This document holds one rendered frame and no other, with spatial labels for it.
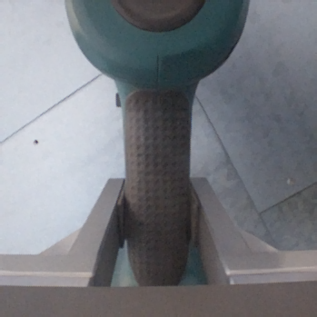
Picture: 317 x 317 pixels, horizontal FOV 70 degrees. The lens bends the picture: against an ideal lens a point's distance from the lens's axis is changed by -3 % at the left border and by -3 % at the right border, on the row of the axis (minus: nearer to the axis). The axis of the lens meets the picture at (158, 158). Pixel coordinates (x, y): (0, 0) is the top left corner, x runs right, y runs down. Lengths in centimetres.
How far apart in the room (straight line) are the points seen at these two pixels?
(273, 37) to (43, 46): 26
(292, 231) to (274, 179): 9
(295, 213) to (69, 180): 30
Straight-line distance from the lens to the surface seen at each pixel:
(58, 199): 33
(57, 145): 31
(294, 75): 32
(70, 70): 29
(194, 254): 17
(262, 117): 31
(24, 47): 31
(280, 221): 36
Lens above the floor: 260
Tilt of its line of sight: 13 degrees down
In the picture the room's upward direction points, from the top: 32 degrees counter-clockwise
